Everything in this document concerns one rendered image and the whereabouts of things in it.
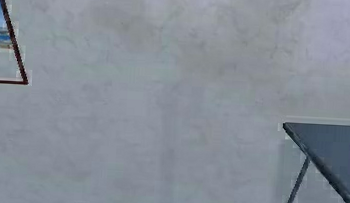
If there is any dark grey table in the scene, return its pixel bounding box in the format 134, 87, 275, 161
278, 121, 350, 203

